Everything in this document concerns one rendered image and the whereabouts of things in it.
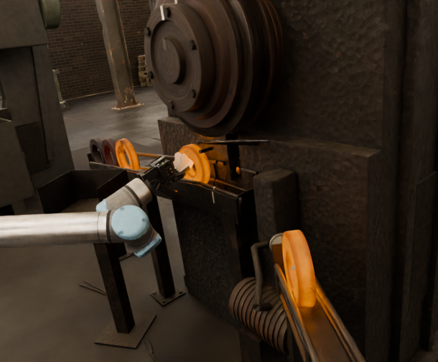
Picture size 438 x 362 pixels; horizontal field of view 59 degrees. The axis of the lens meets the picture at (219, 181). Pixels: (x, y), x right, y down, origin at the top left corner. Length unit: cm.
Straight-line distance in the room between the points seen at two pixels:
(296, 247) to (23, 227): 71
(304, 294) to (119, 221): 52
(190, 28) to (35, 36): 278
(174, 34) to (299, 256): 65
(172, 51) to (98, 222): 49
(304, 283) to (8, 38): 322
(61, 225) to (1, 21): 269
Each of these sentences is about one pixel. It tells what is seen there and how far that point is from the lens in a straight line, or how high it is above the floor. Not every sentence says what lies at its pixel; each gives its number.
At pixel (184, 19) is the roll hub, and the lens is 102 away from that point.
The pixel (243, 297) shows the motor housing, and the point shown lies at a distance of 106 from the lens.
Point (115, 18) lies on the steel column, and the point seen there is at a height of 168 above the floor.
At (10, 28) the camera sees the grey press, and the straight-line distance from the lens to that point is 364.
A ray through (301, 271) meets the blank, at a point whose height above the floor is 74.
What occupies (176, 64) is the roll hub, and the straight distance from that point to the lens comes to 106.
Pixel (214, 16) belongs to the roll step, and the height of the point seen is 121.
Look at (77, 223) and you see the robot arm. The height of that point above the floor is 75.
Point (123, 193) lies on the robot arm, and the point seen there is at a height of 74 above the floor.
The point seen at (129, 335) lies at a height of 1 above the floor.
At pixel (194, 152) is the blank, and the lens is 131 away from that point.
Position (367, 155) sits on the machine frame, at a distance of 94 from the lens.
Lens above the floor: 117
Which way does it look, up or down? 21 degrees down
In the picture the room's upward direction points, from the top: 7 degrees counter-clockwise
